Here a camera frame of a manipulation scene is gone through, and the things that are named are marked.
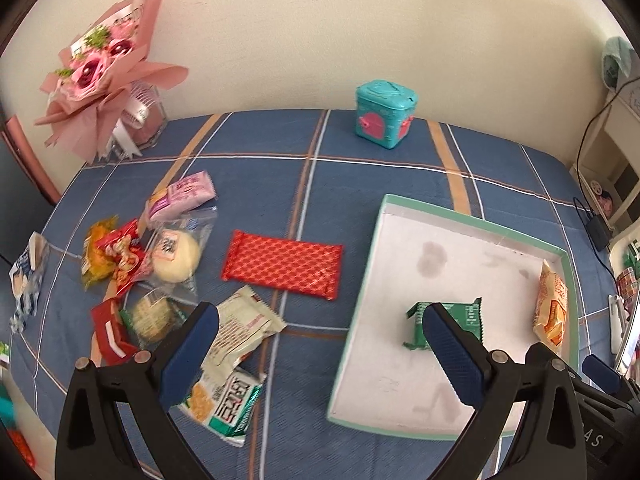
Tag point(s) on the blue white crumpled wrapper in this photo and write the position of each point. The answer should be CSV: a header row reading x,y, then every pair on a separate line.
x,y
26,277

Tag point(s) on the blue plaid tablecloth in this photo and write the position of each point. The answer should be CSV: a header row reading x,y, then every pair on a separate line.
x,y
301,174

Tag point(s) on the red festive snack packet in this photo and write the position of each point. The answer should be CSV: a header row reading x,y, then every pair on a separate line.
x,y
123,247

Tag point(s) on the clear glass vase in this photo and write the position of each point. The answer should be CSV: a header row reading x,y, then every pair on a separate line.
x,y
139,126

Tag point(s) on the white cream snack packet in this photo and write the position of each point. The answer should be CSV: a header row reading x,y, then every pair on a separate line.
x,y
245,321

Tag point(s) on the clear green-edged biscuit packet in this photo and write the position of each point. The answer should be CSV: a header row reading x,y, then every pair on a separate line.
x,y
152,318

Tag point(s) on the clear-wrapped white bun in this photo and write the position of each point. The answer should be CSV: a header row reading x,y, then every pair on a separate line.
x,y
175,252

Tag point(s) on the red patterned snack bar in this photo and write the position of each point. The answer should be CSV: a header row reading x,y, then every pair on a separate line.
x,y
307,268

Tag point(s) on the orange cake snack packet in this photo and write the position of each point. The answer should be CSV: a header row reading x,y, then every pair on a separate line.
x,y
550,316

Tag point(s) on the green white cracker packet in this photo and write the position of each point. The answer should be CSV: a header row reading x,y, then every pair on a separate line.
x,y
224,407

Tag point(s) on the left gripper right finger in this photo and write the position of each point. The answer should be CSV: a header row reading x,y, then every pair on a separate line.
x,y
549,437

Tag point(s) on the white green-rimmed tray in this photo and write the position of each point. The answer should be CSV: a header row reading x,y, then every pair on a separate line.
x,y
423,252

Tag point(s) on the red white-striped packet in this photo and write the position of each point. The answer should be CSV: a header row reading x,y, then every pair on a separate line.
x,y
112,338

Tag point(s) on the dark green snack packet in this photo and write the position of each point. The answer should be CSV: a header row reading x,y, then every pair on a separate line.
x,y
468,315

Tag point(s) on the teal round fan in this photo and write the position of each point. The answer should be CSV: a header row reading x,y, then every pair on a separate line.
x,y
616,60

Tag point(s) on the pink snack packet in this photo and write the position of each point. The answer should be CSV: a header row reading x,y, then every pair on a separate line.
x,y
179,197

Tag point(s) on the white side shelf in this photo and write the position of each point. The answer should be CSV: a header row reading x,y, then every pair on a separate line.
x,y
607,164

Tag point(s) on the orange yellow snack packet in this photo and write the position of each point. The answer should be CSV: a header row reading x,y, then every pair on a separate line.
x,y
95,265

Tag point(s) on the teal toy box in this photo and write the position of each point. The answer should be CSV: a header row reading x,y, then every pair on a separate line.
x,y
384,112

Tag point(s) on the pink flower bouquet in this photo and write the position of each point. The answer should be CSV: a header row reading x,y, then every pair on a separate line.
x,y
88,93

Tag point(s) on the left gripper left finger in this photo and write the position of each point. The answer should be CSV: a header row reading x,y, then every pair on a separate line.
x,y
92,442

